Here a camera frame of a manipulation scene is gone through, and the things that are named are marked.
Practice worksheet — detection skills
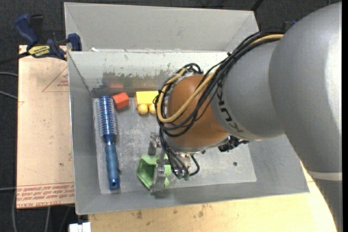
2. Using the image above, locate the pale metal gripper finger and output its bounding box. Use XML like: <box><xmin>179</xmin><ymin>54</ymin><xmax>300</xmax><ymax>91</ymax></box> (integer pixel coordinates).
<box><xmin>147</xmin><ymin>132</ymin><xmax>162</xmax><ymax>156</ymax></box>
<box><xmin>150</xmin><ymin>155</ymin><xmax>171</xmax><ymax>196</ymax></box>

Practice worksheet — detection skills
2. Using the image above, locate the grey metal bin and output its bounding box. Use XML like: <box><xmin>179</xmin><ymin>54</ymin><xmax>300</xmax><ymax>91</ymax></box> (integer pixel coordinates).
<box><xmin>64</xmin><ymin>2</ymin><xmax>310</xmax><ymax>216</ymax></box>

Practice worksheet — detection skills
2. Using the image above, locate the light green plastic cup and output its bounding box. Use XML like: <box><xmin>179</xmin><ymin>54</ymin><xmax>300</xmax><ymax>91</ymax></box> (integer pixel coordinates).
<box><xmin>136</xmin><ymin>154</ymin><xmax>175</xmax><ymax>190</ymax></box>

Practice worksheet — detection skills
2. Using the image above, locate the yellow toy block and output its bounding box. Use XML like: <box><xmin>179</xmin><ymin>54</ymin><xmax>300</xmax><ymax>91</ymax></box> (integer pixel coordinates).
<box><xmin>134</xmin><ymin>90</ymin><xmax>160</xmax><ymax>115</ymax></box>

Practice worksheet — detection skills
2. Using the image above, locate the blue round hairbrush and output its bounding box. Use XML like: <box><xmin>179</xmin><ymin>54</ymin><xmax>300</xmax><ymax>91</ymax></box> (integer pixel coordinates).
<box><xmin>95</xmin><ymin>95</ymin><xmax>121</xmax><ymax>191</ymax></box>

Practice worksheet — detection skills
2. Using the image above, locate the red toy block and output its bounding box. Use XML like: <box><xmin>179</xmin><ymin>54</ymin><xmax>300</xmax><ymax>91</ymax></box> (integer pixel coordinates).
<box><xmin>111</xmin><ymin>91</ymin><xmax>131</xmax><ymax>111</ymax></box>

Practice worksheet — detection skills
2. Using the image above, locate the brown cardboard board red print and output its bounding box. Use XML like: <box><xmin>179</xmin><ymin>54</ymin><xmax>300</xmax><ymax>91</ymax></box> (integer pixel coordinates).
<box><xmin>16</xmin><ymin>45</ymin><xmax>76</xmax><ymax>210</ymax></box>

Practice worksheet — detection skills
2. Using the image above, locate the black cylinder on white bracket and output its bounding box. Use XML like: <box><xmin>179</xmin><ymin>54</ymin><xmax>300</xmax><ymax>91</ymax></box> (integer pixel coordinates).
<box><xmin>217</xmin><ymin>137</ymin><xmax>250</xmax><ymax>153</ymax></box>

